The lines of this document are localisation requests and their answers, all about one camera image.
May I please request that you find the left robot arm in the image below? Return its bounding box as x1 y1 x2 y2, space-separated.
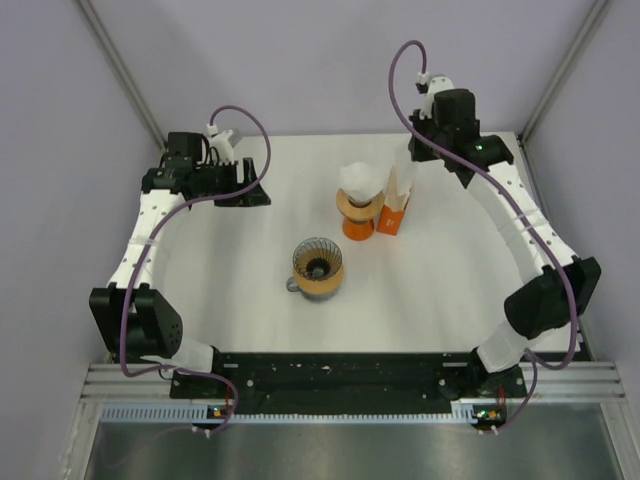
89 126 271 397

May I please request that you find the aluminium frame rail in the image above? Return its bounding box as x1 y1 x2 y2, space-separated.
81 362 627 403

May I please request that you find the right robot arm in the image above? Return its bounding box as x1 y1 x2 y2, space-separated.
409 77 601 396

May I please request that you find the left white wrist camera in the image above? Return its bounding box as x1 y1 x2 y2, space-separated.
205 124 241 165

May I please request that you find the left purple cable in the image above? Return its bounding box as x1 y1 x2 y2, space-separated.
119 104 274 441

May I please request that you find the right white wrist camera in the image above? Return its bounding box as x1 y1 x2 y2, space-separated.
416 72 455 120

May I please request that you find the grey slotted cable duct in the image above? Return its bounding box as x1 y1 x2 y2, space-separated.
99 401 491 425

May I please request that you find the left corner aluminium post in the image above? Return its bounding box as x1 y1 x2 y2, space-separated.
74 0 165 149

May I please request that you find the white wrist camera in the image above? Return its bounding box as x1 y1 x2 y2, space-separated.
416 72 455 120
205 124 241 165

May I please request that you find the grey glass pitcher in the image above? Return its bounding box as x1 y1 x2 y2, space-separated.
286 277 338 303

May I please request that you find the grey ribbed dripper cone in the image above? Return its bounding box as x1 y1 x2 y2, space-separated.
292 237 343 280

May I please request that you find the white paper coffee filter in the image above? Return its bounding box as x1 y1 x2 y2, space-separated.
339 162 385 202

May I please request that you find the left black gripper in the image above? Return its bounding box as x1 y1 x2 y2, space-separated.
193 157 269 207

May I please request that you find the right corner aluminium post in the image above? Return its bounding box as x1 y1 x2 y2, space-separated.
518 0 613 147

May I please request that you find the wooden dripper ring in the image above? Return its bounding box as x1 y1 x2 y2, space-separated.
334 188 386 224

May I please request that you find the purple cable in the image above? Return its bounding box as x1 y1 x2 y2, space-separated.
388 40 581 436
119 104 274 441

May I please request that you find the corner aluminium post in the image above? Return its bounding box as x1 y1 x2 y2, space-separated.
518 0 613 147
74 0 165 149

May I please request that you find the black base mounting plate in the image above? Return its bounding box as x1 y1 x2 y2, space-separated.
169 353 526 415

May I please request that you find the orange glass carafe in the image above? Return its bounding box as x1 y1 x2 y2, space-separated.
342 218 375 241

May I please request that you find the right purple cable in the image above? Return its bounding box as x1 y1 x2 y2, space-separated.
388 40 581 436

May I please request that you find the orange coffee filter box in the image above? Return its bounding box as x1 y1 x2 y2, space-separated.
377 167 413 236

